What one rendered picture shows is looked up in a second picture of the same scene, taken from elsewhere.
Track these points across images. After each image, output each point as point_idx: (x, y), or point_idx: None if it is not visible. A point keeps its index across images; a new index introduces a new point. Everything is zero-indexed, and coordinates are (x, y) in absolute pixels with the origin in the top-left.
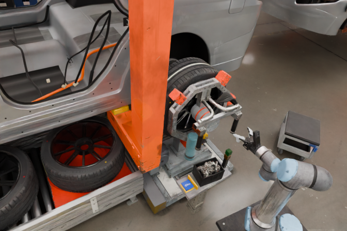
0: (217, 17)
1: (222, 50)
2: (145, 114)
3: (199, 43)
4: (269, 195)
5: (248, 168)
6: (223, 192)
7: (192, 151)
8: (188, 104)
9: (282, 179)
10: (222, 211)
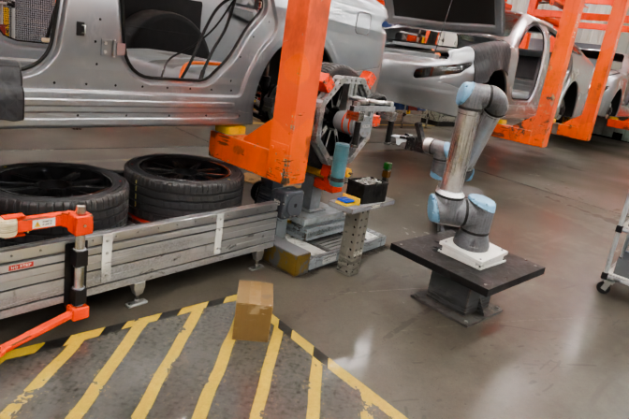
0: (344, 33)
1: None
2: (302, 72)
3: None
4: (453, 139)
5: None
6: (381, 261)
7: (343, 167)
8: None
9: (463, 96)
10: (387, 274)
